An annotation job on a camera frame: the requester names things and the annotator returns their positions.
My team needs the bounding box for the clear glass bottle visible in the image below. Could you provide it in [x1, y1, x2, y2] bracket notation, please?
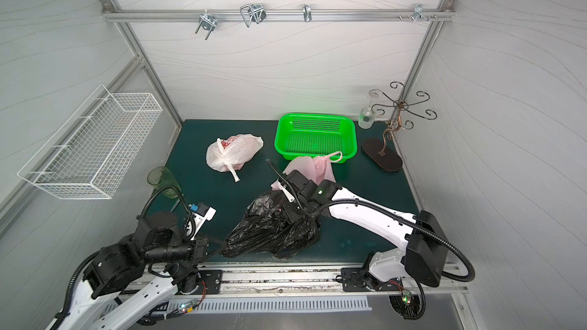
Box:
[358, 99, 375, 130]

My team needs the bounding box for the pink plastic bag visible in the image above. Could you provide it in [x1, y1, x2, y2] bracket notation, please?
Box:
[283, 151, 342, 185]

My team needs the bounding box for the metal clamp hook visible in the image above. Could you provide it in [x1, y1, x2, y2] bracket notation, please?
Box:
[397, 4, 430, 22]
[302, 4, 312, 23]
[239, 4, 267, 28]
[195, 12, 217, 41]

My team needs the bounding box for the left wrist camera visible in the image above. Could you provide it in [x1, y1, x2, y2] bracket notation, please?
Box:
[186, 204, 216, 241]

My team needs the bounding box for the black plastic bag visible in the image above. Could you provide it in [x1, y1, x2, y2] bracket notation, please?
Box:
[221, 190, 321, 260]

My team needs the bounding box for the white plastic bag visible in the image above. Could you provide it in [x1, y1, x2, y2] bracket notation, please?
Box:
[206, 134, 264, 183]

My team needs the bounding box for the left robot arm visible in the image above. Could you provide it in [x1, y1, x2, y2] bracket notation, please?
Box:
[49, 185, 226, 329]

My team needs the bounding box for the green plastic basket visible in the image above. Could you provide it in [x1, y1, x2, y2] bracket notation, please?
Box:
[275, 113, 358, 163]

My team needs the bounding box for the metal crossbar rail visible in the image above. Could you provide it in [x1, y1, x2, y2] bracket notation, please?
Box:
[102, 7, 456, 23]

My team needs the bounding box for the white vent strip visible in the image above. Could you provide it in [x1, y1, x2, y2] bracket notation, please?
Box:
[190, 296, 372, 314]

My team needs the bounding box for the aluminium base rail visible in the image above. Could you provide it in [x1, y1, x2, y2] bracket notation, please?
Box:
[123, 262, 469, 296]

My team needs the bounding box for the metal hook stand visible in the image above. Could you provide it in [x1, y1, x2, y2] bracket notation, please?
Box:
[361, 89, 438, 173]

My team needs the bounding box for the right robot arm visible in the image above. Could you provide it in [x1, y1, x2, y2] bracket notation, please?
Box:
[267, 160, 475, 321]

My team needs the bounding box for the white wire basket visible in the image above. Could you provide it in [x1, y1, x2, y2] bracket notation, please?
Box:
[17, 85, 162, 200]

